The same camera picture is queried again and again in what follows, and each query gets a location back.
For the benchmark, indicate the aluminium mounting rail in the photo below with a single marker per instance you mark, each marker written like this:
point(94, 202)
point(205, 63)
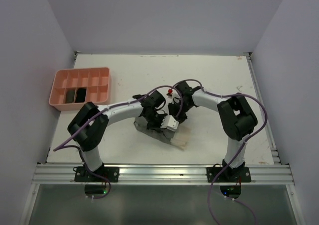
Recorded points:
point(134, 174)

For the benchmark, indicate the pink compartment tray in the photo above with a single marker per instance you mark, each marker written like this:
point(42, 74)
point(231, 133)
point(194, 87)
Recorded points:
point(72, 88)

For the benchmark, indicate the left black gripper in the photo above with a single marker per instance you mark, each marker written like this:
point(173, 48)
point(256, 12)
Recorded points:
point(157, 126)

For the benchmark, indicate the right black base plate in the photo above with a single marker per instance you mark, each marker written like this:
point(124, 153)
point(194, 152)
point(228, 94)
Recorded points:
point(230, 175)

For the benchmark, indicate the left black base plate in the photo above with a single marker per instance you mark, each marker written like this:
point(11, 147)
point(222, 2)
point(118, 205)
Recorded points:
point(106, 173)

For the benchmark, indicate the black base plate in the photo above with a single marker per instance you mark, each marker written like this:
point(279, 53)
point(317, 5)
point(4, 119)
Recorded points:
point(230, 175)
point(106, 173)

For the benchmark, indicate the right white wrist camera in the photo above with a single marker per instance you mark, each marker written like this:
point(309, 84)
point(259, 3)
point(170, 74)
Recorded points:
point(173, 96)

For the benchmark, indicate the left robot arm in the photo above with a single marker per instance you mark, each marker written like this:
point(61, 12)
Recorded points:
point(88, 126)

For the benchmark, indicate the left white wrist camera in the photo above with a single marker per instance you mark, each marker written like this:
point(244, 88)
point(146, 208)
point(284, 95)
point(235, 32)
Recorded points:
point(170, 123)

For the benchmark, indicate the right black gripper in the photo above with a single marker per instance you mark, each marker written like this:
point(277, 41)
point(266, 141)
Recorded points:
point(172, 109)

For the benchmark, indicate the black underwear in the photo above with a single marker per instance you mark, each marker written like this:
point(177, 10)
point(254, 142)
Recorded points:
point(80, 95)

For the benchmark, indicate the dark rolled cloth in tray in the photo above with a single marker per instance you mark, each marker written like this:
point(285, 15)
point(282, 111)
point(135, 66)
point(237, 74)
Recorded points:
point(69, 96)

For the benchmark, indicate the grey and cream underwear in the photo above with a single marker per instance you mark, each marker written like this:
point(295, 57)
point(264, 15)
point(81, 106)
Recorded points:
point(178, 138)

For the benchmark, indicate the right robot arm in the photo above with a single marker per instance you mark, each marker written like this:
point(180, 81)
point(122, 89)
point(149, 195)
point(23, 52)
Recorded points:
point(237, 118)

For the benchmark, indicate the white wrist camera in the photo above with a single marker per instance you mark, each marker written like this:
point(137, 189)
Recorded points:
point(170, 123)
point(173, 96)

